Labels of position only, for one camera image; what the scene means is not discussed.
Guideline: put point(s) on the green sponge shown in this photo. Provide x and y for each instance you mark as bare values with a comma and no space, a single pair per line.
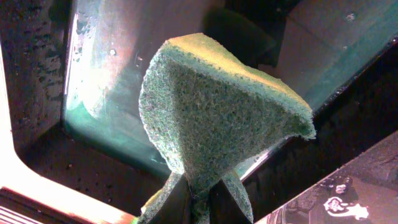
206,112

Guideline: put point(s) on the black rectangular tray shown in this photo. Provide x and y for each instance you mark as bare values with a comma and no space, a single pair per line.
73,68

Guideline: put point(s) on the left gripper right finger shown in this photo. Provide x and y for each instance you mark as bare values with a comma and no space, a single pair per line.
223,207

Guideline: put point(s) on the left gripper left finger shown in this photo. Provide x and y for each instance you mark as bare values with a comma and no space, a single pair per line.
176,208

